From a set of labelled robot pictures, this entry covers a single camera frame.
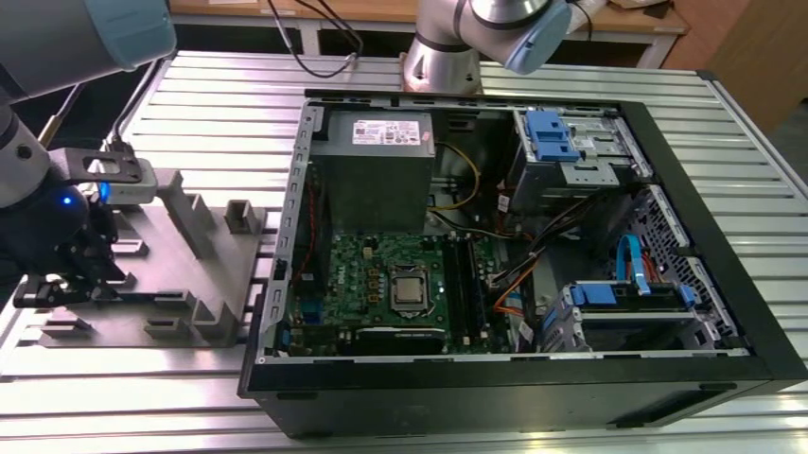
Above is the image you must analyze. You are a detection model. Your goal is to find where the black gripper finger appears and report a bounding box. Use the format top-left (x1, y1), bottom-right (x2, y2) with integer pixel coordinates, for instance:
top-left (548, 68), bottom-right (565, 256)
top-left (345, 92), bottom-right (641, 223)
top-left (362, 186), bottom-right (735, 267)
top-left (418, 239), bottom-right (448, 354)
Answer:
top-left (62, 239), bottom-right (128, 301)
top-left (12, 272), bottom-right (91, 308)

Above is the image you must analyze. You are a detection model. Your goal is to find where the grey parts rack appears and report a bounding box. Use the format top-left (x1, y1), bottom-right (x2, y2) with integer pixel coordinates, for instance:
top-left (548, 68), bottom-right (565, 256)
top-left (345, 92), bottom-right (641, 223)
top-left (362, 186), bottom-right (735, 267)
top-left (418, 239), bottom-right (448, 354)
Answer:
top-left (36, 168), bottom-right (281, 350)

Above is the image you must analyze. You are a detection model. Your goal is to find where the green motherboard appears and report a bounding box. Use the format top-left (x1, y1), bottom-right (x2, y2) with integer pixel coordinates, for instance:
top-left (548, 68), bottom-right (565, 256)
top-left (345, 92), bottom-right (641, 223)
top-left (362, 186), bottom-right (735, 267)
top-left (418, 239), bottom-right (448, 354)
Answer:
top-left (285, 230), bottom-right (514, 357)

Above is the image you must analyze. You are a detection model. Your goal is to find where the grey power supply unit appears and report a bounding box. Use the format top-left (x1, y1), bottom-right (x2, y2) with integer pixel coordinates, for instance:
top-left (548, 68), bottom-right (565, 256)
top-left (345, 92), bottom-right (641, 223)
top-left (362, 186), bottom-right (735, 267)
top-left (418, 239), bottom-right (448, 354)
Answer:
top-left (311, 109), bottom-right (438, 234)

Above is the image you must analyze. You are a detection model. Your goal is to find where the silver CPU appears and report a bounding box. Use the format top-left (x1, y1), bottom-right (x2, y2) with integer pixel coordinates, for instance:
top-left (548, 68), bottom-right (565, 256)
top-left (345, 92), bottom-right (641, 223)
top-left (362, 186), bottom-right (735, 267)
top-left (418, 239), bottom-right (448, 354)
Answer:
top-left (390, 276), bottom-right (433, 306)

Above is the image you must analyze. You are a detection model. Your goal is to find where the black graphics card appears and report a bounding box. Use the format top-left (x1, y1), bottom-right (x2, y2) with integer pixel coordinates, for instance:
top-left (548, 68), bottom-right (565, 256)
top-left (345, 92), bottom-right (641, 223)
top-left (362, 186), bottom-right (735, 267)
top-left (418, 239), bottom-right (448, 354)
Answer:
top-left (351, 324), bottom-right (448, 357)

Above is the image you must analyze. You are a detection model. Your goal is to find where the black open PC case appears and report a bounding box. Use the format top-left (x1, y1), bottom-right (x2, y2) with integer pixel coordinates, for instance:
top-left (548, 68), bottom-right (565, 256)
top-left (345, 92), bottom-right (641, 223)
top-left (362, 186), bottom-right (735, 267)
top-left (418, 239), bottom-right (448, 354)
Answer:
top-left (237, 87), bottom-right (808, 439)

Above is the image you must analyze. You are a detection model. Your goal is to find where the blue disk carrier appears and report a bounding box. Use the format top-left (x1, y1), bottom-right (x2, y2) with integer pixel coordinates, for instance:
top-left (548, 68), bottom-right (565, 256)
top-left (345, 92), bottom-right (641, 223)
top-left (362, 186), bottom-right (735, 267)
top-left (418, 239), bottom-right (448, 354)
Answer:
top-left (522, 109), bottom-right (580, 163)
top-left (569, 281), bottom-right (700, 309)

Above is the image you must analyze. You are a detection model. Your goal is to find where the metal drive cage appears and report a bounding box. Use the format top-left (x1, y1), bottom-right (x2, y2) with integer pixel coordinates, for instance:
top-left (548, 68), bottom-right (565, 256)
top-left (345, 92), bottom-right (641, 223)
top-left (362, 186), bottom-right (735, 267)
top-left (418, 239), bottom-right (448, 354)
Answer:
top-left (509, 107), bottom-right (653, 215)

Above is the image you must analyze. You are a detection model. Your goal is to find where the metal disk bay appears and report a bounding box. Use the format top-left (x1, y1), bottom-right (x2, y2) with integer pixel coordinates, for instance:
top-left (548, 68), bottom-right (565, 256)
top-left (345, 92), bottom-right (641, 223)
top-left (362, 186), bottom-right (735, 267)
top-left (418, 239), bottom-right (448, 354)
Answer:
top-left (540, 281), bottom-right (737, 354)

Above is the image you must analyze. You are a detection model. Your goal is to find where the brown wooden cabinet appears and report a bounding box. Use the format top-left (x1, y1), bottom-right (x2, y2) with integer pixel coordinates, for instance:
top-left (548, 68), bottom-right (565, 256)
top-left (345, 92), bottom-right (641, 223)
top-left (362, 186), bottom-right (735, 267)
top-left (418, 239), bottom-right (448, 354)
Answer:
top-left (660, 0), bottom-right (808, 139)

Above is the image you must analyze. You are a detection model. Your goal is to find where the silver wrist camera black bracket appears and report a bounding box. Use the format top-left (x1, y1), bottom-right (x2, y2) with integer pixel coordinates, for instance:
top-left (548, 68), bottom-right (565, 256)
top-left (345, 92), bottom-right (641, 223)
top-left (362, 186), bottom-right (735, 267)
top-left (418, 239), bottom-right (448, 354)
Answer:
top-left (50, 146), bottom-right (160, 205)

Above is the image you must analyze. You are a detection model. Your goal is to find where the black camera cable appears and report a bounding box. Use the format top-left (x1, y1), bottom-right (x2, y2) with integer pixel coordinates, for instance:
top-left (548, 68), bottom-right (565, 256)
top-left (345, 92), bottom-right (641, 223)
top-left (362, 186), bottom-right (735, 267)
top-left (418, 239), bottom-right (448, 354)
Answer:
top-left (104, 61), bottom-right (160, 155)

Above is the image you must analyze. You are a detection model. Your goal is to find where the metal CPU socket frame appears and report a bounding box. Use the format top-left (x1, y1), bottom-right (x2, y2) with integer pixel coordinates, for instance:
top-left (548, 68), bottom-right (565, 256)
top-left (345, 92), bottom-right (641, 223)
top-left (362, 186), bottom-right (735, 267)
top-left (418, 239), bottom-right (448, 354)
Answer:
top-left (382, 262), bottom-right (438, 316)

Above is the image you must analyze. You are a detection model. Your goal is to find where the black cable silver plug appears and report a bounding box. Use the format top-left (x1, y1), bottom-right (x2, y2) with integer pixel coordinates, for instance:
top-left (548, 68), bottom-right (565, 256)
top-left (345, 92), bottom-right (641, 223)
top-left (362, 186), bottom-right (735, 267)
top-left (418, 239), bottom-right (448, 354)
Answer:
top-left (266, 0), bottom-right (365, 80)

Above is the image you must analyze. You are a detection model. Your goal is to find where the yellow wire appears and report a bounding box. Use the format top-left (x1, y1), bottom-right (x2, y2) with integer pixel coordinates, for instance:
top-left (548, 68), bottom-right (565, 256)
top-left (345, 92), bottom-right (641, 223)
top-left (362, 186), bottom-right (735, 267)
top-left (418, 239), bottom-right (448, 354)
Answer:
top-left (428, 141), bottom-right (482, 213)

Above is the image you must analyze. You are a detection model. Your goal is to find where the orange wire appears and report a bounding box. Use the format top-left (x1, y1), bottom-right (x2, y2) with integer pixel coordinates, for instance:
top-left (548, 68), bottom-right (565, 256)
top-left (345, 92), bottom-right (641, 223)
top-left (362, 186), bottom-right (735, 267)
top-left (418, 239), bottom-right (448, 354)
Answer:
top-left (494, 278), bottom-right (540, 319)

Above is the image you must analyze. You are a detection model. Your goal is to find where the blue flat data wire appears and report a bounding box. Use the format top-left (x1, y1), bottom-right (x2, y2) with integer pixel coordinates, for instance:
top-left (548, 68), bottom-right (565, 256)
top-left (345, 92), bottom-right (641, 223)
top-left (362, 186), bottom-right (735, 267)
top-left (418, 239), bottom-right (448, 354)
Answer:
top-left (620, 234), bottom-right (653, 297)

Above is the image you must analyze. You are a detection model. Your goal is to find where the wooden desk white frame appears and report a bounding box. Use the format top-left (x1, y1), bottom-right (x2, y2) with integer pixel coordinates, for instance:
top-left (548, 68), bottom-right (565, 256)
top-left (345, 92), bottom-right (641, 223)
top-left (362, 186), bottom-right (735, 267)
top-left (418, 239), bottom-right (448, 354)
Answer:
top-left (168, 0), bottom-right (691, 70)

